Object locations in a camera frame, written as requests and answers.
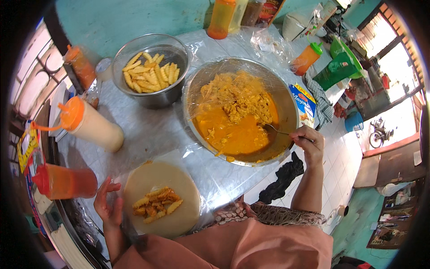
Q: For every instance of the person's right hand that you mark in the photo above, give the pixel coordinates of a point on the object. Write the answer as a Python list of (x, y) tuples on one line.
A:
[(312, 148)]

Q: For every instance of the person's left hand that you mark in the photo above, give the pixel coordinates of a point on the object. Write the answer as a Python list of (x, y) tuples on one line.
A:
[(107, 211)]

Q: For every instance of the person's right fingers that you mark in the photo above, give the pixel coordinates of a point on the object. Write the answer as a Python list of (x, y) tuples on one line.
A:
[(302, 132)]

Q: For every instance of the metal spoon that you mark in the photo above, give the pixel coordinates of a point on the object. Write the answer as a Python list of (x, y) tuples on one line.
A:
[(277, 129)]

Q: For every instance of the blue mayonnaise packet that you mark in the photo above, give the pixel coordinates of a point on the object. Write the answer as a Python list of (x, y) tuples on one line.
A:
[(304, 101)]

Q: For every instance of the checked cloth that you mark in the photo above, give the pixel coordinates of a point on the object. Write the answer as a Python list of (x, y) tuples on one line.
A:
[(322, 104)]

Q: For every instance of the large metal bowl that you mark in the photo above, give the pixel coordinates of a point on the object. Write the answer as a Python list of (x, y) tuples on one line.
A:
[(285, 101)]

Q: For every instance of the black cloth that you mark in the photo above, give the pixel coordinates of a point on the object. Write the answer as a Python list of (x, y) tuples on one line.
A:
[(282, 178)]

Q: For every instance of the green carton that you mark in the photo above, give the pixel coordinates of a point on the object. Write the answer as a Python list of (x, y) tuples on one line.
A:
[(334, 72)]

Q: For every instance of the orange chicken curry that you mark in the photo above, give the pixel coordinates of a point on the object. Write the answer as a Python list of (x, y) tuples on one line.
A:
[(231, 134)]

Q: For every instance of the orange bottle green cap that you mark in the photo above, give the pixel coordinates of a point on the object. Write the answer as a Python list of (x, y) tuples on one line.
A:
[(305, 59)]

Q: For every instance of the brown doormat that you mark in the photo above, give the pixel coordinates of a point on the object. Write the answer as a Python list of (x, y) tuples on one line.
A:
[(367, 171)]

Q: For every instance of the motorbike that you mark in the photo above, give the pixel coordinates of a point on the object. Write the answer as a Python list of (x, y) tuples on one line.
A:
[(379, 134)]

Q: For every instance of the green plastic basin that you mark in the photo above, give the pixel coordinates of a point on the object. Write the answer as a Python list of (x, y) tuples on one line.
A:
[(337, 47)]

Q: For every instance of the crumpled clear plastic bag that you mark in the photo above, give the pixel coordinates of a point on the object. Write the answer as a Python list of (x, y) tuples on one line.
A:
[(272, 43)]

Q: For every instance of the white plastic bag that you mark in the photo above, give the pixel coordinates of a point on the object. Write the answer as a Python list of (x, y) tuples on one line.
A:
[(393, 189)]

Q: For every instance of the white sack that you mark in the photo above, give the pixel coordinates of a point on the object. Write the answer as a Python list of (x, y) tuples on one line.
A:
[(297, 25)]

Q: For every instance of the door with wooden grille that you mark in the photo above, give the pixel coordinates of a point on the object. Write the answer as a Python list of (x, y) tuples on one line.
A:
[(393, 50)]

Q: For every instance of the dark red packet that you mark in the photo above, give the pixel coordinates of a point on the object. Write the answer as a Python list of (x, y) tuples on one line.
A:
[(270, 11)]

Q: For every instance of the brown spice jar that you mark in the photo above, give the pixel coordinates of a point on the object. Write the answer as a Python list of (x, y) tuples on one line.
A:
[(252, 13)]

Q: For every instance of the person's body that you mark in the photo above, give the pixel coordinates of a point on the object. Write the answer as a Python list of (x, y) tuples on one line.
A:
[(235, 245)]

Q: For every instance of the pale yellow sauce bottle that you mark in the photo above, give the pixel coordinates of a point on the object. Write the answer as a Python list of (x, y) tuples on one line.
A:
[(239, 13)]

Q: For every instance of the small steel bowl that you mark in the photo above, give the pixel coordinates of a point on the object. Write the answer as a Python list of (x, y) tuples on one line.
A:
[(161, 101)]

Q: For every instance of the clear plastic table cover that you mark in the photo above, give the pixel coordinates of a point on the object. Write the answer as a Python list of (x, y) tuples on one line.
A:
[(151, 131)]

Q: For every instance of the round pale tortilla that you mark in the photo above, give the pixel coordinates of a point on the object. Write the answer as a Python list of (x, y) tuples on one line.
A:
[(151, 175)]

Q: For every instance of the large heap of crinkle fries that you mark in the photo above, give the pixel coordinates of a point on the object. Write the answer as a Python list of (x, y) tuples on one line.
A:
[(151, 74)]

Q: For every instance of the small portion of crinkle fries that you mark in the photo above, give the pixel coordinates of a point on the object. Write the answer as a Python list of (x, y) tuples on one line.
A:
[(156, 205)]

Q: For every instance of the metal mesh strainer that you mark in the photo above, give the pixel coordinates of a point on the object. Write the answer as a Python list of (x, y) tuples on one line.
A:
[(151, 43)]

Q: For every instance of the white sauce bottle orange cap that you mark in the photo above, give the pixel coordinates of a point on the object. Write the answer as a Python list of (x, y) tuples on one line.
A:
[(94, 127)]

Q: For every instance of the small jar white lid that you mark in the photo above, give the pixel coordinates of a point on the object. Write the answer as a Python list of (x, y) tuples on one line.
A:
[(103, 69)]

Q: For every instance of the chili sauce bottle orange cap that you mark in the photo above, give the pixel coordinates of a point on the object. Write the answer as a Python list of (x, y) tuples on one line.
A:
[(80, 69)]

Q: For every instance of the red sauce bottle red cap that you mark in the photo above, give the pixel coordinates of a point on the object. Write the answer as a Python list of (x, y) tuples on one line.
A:
[(70, 181)]

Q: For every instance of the window with metal grille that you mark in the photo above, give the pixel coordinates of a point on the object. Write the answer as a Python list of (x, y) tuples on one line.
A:
[(37, 77)]

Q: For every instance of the yellow snack packet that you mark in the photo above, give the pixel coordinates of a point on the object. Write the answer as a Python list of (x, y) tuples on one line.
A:
[(27, 151)]

